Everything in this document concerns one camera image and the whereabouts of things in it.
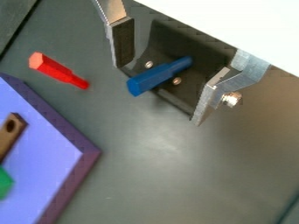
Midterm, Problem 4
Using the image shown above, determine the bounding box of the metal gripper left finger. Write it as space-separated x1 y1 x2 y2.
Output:
92 0 135 67

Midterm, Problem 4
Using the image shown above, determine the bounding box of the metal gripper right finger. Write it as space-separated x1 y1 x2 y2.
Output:
191 50 271 126

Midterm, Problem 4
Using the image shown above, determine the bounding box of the blue peg object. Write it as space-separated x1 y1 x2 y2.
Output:
125 56 192 96

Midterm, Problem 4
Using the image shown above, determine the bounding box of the black angled fixture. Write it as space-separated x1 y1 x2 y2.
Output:
121 20 236 116

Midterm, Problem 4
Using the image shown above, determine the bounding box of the red peg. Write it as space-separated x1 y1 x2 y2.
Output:
29 52 89 89

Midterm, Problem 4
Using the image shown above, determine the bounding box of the brown L-shaped block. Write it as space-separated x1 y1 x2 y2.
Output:
0 113 28 163

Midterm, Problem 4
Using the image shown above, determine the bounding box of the purple base block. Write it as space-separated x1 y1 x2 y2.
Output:
0 73 100 224

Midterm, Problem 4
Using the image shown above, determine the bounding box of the green U-shaped block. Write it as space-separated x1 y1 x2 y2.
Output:
0 166 15 200

